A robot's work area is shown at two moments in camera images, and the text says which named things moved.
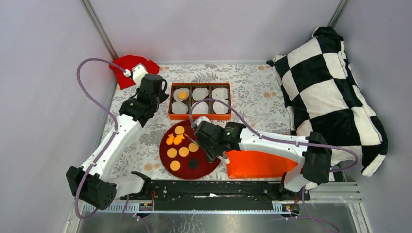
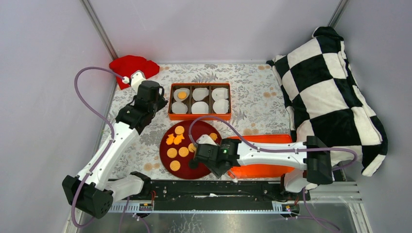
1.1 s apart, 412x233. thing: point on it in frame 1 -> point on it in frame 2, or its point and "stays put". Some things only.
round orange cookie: (193, 147) stays put
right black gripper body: (210, 148) -> (216, 171)
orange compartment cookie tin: (205, 101) stays put
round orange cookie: (182, 95) stays put
